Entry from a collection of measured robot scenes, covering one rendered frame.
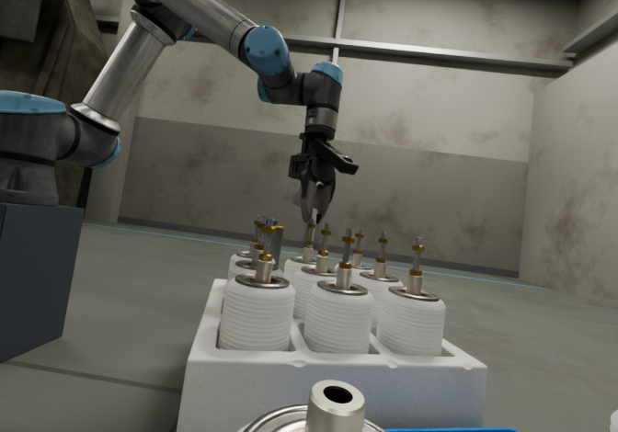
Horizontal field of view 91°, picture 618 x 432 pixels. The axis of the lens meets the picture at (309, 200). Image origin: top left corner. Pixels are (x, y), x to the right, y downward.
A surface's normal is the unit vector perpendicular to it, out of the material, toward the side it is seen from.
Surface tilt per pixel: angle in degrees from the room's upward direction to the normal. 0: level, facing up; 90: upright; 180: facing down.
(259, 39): 90
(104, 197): 90
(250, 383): 90
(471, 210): 90
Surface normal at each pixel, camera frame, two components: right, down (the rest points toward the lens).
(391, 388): 0.23, -0.03
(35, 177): 0.94, -0.19
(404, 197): -0.05, -0.07
